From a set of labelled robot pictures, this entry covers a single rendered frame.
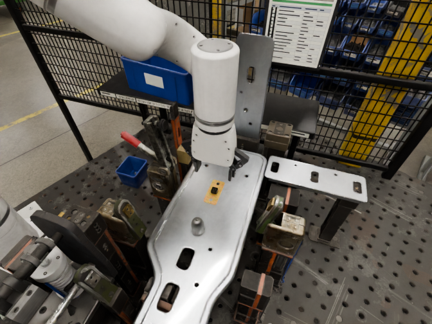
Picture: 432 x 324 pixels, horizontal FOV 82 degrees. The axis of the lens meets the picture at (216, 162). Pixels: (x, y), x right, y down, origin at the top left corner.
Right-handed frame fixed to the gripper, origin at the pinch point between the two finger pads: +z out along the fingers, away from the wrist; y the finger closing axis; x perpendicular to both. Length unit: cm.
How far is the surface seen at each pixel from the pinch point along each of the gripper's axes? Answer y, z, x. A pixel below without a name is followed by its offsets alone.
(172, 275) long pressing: -0.9, 9.1, -24.9
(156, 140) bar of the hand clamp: -14.5, -7.4, -1.8
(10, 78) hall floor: -336, 112, 156
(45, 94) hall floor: -264, 111, 141
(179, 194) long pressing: -9.0, 8.8, -4.4
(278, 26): 4, -19, 54
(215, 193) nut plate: 0.5, 8.7, -0.9
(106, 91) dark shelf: -60, 7, 32
